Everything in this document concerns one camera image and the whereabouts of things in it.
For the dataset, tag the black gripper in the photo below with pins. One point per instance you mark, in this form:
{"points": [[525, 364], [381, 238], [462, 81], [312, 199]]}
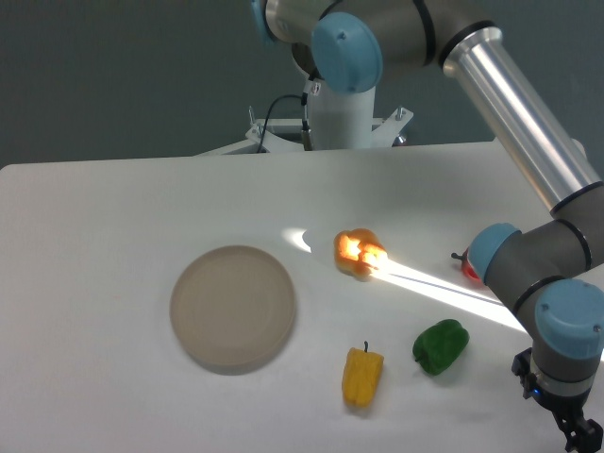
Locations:
{"points": [[565, 401]]}

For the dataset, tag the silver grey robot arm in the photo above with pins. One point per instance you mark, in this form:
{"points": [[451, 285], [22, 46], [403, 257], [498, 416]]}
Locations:
{"points": [[536, 275]]}

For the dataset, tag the green bell pepper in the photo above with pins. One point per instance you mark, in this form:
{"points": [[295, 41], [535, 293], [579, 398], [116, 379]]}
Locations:
{"points": [[437, 347]]}

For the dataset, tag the red bell pepper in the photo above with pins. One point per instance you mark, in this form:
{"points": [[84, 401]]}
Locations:
{"points": [[466, 268]]}

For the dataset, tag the yellow bell pepper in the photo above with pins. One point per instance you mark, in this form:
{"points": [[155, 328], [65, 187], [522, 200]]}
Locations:
{"points": [[361, 376]]}

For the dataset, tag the orange bell pepper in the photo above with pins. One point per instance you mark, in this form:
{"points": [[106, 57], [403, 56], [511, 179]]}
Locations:
{"points": [[359, 253]]}

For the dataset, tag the beige round plate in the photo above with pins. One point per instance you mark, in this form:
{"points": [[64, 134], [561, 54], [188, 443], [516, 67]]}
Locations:
{"points": [[233, 309]]}

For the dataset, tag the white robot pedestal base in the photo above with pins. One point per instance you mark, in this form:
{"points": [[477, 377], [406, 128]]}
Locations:
{"points": [[329, 121]]}

